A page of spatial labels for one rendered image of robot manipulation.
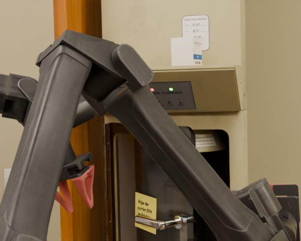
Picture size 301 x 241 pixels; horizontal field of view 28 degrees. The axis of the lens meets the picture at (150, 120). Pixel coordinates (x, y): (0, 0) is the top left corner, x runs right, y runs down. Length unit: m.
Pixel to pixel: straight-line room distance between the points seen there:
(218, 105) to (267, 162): 0.51
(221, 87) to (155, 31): 0.22
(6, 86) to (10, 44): 0.84
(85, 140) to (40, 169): 0.69
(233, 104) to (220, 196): 0.39
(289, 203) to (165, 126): 0.33
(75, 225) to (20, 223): 0.69
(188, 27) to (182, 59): 0.11
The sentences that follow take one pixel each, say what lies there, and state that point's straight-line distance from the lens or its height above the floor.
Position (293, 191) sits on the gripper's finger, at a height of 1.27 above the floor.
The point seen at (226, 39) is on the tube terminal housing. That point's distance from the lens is 1.34.
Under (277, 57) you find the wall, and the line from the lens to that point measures 1.76.
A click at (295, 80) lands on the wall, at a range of 1.76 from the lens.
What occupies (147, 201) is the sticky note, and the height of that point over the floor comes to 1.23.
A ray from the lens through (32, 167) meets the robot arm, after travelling 0.74.
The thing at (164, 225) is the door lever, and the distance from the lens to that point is 1.17.
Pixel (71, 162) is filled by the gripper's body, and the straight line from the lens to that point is 1.14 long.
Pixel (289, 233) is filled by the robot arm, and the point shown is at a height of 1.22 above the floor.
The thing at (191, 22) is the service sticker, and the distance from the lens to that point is 1.35.
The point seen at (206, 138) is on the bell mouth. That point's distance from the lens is 1.39.
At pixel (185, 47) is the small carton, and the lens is 1.27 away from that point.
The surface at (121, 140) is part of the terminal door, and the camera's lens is 1.34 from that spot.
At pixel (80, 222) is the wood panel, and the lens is 1.41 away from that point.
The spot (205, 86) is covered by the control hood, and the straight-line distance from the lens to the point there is 1.26.
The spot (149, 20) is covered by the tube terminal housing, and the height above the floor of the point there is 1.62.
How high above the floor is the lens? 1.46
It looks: 3 degrees down
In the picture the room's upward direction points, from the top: 1 degrees counter-clockwise
